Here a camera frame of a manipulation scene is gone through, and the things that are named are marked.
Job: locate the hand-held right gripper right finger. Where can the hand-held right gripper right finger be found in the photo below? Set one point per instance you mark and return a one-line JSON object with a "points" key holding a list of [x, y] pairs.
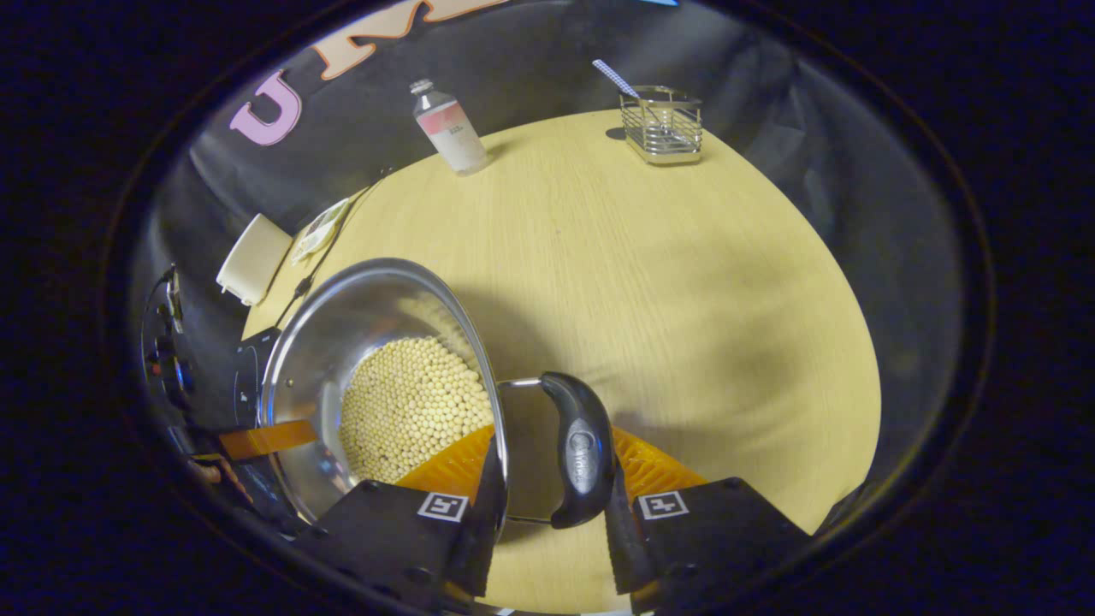
{"points": [[623, 547]]}

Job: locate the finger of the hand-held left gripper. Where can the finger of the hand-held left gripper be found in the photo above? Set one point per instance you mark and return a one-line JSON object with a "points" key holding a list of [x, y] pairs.
{"points": [[265, 439]]}

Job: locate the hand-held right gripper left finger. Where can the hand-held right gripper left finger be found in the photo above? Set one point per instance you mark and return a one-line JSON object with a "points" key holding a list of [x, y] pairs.
{"points": [[479, 530]]}

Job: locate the black induction cooktop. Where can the black induction cooktop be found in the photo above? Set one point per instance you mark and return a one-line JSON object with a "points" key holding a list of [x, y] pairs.
{"points": [[250, 376]]}

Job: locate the stainless steel pot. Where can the stainless steel pot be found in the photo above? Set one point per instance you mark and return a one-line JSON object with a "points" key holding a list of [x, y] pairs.
{"points": [[316, 342]]}

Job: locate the white toaster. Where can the white toaster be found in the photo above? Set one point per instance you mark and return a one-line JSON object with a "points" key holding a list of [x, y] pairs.
{"points": [[252, 257]]}

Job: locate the pile of yellow soybeans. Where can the pile of yellow soybeans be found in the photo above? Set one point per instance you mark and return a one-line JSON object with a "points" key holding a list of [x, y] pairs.
{"points": [[402, 402]]}

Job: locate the white divided bean dish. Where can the white divided bean dish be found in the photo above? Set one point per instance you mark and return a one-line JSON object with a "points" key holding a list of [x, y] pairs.
{"points": [[318, 231]]}

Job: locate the clear bottle with pink label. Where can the clear bottle with pink label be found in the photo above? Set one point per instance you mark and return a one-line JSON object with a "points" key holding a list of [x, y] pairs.
{"points": [[453, 133]]}

